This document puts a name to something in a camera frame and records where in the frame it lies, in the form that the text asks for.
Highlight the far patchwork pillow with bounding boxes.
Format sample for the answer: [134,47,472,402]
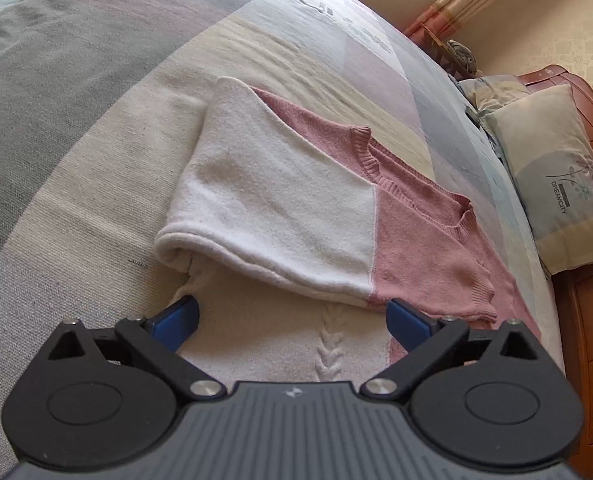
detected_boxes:
[458,75,530,116]

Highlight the patchwork pastel bed sheet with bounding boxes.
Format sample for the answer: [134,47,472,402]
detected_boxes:
[0,0,562,477]

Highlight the near patchwork pillow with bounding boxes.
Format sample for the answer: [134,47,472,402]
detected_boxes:
[487,84,593,274]

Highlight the patchwork pillow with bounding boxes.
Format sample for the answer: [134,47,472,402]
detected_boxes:
[487,84,593,274]
[458,75,530,116]

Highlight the wooden nightstand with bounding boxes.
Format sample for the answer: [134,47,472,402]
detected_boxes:
[420,25,469,80]

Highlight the pink and white knit sweater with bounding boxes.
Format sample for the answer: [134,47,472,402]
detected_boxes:
[154,77,532,382]

